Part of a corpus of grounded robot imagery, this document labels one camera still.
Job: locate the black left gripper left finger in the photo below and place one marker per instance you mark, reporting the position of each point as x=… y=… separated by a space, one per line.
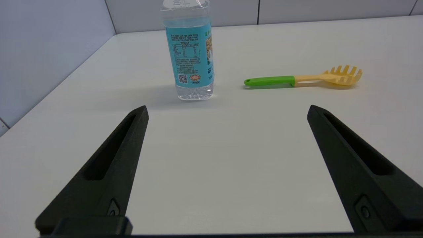
x=110 y=185

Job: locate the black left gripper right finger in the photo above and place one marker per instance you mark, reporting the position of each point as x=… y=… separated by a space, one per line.
x=347 y=165

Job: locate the clear bottle with blue label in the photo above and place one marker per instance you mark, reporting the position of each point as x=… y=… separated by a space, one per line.
x=188 y=56

